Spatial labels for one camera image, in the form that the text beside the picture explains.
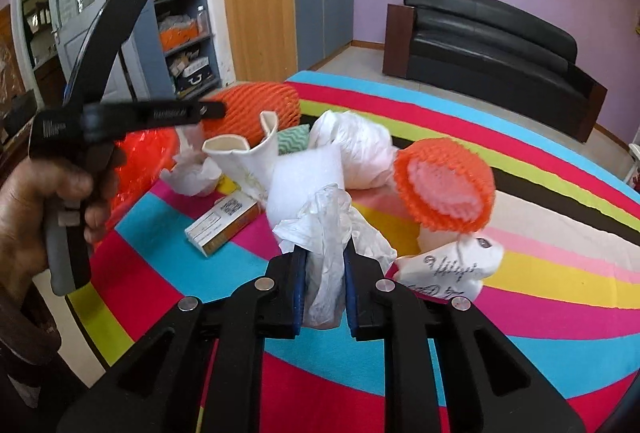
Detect red trash bin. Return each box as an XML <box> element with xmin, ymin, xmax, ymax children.
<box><xmin>107</xmin><ymin>128</ymin><xmax>181</xmax><ymax>214</ymax></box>

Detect black case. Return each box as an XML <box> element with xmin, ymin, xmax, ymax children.
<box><xmin>175</xmin><ymin>63</ymin><xmax>218</xmax><ymax>96</ymax></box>

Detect clear plastic bag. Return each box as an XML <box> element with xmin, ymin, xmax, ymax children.
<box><xmin>272</xmin><ymin>184</ymin><xmax>397</xmax><ymax>329</ymax></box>

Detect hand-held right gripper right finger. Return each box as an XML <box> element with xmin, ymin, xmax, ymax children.
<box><xmin>344</xmin><ymin>238</ymin><xmax>586</xmax><ymax>433</ymax></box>

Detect black leather sofa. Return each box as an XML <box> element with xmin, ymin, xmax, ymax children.
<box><xmin>384</xmin><ymin>0</ymin><xmax>608</xmax><ymax>144</ymax></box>

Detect white printed paper wrapper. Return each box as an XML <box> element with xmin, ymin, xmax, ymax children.
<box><xmin>395</xmin><ymin>235</ymin><xmax>505</xmax><ymax>303</ymax></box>

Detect person's left hand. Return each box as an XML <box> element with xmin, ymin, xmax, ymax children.
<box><xmin>0</xmin><ymin>157</ymin><xmax>121</xmax><ymax>309</ymax></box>

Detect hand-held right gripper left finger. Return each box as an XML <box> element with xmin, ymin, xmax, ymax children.
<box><xmin>56</xmin><ymin>249</ymin><xmax>307</xmax><ymax>433</ymax></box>

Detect white foam block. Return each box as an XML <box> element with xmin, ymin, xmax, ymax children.
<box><xmin>265</xmin><ymin>148</ymin><xmax>346</xmax><ymax>226</ymax></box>

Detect crushed white paper cup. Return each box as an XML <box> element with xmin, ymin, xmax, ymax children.
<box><xmin>202</xmin><ymin>111</ymin><xmax>281</xmax><ymax>204</ymax></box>

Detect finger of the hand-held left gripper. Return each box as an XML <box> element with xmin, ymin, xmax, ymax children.
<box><xmin>99</xmin><ymin>99</ymin><xmax>227</xmax><ymax>134</ymax></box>
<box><xmin>63</xmin><ymin>0</ymin><xmax>151</xmax><ymax>107</ymax></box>

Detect large orange foam net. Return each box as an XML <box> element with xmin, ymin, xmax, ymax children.
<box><xmin>200</xmin><ymin>81</ymin><xmax>302</xmax><ymax>148</ymax></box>

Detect green white cloth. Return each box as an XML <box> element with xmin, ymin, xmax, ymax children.
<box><xmin>276</xmin><ymin>127</ymin><xmax>313</xmax><ymax>156</ymax></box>

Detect cardboard boxes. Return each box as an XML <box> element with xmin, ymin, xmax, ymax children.
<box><xmin>167</xmin><ymin>55</ymin><xmax>211</xmax><ymax>78</ymax></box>

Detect small cardboard box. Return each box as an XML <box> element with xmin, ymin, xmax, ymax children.
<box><xmin>184</xmin><ymin>190</ymin><xmax>261</xmax><ymax>257</ymax></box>

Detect colourful striped cloth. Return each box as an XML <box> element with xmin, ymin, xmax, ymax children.
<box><xmin>67</xmin><ymin>70</ymin><xmax>640</xmax><ymax>433</ymax></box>

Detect orange box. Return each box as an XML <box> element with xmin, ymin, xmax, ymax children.
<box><xmin>159</xmin><ymin>15</ymin><xmax>201</xmax><ymax>51</ymax></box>

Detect orange net with pink foam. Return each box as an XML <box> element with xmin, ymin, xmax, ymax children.
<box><xmin>392</xmin><ymin>138</ymin><xmax>496</xmax><ymax>259</ymax></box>

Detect white plastic wrap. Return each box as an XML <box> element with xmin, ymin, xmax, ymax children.
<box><xmin>160</xmin><ymin>133</ymin><xmax>223</xmax><ymax>197</ymax></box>

